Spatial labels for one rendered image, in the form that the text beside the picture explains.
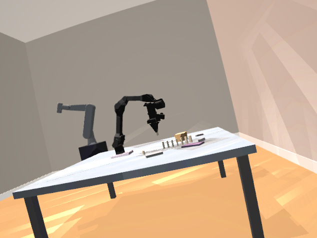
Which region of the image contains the orange rectangular block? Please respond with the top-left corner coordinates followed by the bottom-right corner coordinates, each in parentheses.
top-left (174, 131), bottom-right (188, 142)

